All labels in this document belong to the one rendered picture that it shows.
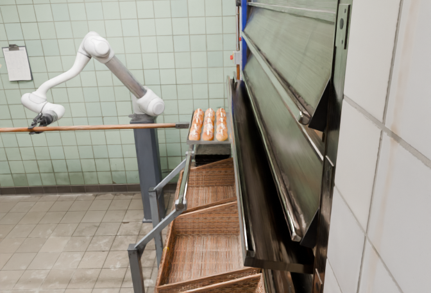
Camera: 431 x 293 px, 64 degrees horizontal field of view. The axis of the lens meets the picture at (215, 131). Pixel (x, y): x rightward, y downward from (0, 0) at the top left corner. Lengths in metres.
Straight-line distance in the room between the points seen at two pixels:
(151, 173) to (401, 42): 2.85
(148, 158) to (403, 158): 2.77
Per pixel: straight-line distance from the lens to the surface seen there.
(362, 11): 0.51
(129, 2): 3.38
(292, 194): 0.89
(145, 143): 3.02
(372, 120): 0.48
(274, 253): 0.82
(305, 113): 0.65
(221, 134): 1.95
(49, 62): 3.70
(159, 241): 2.16
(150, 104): 2.70
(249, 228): 0.83
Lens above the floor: 1.93
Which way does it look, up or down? 21 degrees down
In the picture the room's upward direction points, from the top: 2 degrees counter-clockwise
